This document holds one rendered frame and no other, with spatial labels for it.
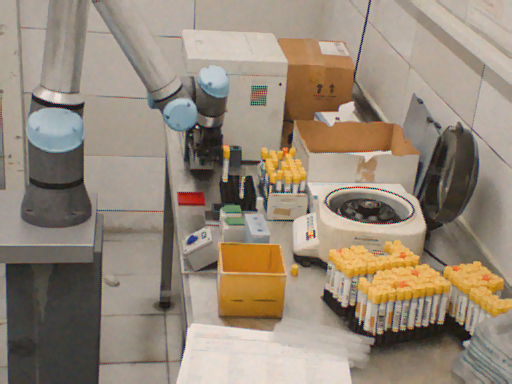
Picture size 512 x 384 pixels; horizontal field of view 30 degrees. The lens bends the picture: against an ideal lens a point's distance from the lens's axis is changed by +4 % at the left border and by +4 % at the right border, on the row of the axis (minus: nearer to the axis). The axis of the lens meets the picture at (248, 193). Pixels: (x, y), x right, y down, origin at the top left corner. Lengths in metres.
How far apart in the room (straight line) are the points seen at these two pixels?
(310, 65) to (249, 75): 0.45
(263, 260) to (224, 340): 0.25
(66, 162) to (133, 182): 1.99
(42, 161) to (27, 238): 0.17
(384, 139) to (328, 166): 0.31
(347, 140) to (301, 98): 0.43
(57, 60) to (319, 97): 1.07
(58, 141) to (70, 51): 0.22
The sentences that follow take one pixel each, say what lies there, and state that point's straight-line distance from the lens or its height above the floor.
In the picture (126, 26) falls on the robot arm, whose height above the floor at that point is 1.36.
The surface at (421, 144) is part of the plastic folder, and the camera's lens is 2.48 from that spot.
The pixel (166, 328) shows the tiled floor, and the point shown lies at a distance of 3.48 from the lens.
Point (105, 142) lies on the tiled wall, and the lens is 4.00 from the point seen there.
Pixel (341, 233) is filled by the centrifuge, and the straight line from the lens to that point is 2.04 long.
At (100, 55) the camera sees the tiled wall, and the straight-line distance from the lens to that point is 3.88.
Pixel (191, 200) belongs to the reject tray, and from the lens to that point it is 2.37.
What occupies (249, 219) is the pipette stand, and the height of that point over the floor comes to 0.97.
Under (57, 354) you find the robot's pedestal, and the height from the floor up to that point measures 0.61.
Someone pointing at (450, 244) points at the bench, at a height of 0.88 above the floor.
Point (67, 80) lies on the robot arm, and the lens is 2.18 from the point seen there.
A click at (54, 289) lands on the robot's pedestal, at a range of 2.17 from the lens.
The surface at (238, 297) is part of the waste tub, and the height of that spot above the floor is 0.92.
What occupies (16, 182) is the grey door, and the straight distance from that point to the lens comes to 4.03.
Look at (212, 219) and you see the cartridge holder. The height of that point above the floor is 0.89.
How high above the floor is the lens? 1.86
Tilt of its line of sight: 24 degrees down
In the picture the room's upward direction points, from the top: 4 degrees clockwise
